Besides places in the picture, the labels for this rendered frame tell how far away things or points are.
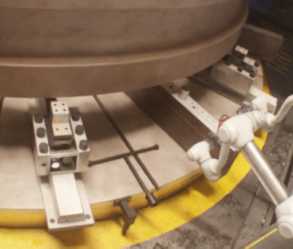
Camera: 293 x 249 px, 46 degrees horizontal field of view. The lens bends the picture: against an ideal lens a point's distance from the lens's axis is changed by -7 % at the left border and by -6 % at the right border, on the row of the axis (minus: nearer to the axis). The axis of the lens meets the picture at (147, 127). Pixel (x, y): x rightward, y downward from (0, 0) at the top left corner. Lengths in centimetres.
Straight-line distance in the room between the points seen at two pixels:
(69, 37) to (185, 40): 94
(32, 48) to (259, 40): 329
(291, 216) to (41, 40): 179
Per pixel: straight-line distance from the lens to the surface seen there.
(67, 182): 252
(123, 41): 252
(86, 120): 316
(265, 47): 500
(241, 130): 199
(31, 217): 271
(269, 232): 296
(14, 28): 233
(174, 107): 306
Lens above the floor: 247
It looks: 42 degrees down
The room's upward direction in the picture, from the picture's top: 18 degrees clockwise
